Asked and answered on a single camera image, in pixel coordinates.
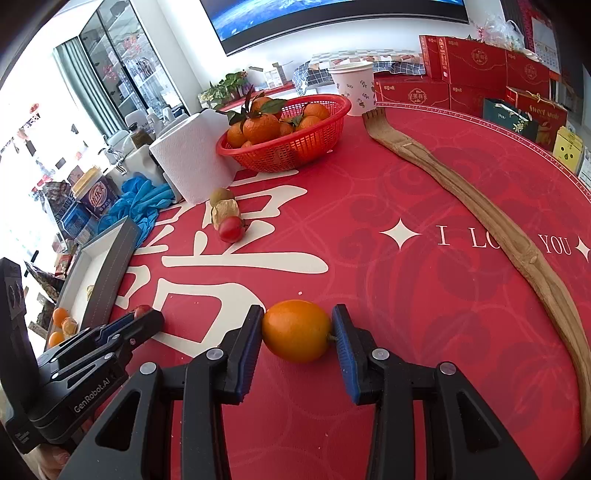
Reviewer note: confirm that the pile of blue gloves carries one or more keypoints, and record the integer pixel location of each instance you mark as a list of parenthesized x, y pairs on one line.
[(136, 201)]

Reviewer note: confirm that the large orange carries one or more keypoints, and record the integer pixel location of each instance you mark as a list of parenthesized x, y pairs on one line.
[(296, 330)]

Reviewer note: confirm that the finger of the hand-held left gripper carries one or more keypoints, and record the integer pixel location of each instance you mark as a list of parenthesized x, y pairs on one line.
[(101, 364), (120, 328)]

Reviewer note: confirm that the blue checked cloth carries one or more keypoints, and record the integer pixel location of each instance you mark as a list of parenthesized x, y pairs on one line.
[(318, 69)]

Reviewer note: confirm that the person's left hand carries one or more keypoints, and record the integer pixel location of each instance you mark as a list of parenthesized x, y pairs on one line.
[(54, 461)]

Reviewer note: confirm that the green potted plant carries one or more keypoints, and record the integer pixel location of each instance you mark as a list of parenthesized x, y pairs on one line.
[(226, 86)]

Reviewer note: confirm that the dark green gift bag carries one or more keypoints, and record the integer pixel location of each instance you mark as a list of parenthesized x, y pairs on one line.
[(510, 121)]

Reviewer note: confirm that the small white carton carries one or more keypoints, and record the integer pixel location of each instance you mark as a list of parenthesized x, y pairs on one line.
[(278, 76)]

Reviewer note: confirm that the glass door cabinet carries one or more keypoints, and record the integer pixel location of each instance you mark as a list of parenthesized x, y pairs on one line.
[(134, 55)]

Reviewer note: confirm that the wall television screen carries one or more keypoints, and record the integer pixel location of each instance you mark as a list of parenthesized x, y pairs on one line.
[(332, 21)]

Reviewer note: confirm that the medium orange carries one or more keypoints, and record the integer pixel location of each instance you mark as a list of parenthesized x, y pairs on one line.
[(55, 339)]

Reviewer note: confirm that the walnut in tray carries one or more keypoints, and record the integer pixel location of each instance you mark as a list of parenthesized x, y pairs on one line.
[(70, 325)]

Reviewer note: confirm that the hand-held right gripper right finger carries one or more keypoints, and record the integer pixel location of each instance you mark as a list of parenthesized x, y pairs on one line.
[(344, 355)]

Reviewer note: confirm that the clear bag of nuts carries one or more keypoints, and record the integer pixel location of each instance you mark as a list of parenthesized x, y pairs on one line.
[(42, 278)]

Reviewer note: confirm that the red gift bag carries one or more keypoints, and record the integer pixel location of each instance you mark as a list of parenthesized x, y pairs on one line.
[(538, 113)]

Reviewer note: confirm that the white desk organizer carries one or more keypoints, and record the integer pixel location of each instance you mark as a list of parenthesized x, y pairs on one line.
[(136, 159)]

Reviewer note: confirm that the pile of leafy tangerines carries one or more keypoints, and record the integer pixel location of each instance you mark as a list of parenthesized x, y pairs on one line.
[(263, 124)]

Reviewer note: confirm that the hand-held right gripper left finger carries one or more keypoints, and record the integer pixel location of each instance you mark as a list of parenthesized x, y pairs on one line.
[(249, 360)]

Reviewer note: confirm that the white paper towel roll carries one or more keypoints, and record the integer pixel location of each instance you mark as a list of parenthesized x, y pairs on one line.
[(191, 157)]

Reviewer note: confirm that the wall calendar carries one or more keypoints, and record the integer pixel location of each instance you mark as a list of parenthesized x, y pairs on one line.
[(545, 41)]

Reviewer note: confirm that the purple milk tea cup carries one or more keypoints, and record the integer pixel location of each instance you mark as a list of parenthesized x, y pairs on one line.
[(94, 190)]

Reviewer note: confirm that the white paper cup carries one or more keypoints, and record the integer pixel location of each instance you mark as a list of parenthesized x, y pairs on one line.
[(353, 90)]

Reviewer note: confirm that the white tray with grey rim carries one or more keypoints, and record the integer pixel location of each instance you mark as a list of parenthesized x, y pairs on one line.
[(111, 272)]

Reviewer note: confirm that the wooden back scratcher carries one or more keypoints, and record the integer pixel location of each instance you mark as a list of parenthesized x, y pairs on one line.
[(485, 217)]

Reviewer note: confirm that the blue drink can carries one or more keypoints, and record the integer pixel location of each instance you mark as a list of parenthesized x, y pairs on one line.
[(77, 222)]

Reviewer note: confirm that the green curtain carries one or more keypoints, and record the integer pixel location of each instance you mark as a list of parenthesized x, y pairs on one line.
[(81, 87)]

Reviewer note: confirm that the yellow carton box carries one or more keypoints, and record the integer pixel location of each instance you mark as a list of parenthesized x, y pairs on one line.
[(569, 148)]

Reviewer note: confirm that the stack of red gift boxes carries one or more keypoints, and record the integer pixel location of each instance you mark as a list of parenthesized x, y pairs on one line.
[(471, 64)]

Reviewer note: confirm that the red plastic basket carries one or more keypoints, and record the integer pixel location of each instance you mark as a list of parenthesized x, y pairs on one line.
[(291, 147)]

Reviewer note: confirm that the small orange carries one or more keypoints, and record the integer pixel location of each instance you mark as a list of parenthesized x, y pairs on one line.
[(60, 315)]

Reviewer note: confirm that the small green-yellow fruit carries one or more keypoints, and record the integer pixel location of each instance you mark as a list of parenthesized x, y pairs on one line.
[(220, 196)]

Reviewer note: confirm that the walnut on table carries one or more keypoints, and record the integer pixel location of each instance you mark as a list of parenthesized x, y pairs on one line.
[(225, 212)]

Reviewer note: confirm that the red cherry tomato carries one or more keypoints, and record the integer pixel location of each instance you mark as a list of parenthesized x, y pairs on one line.
[(230, 229)]

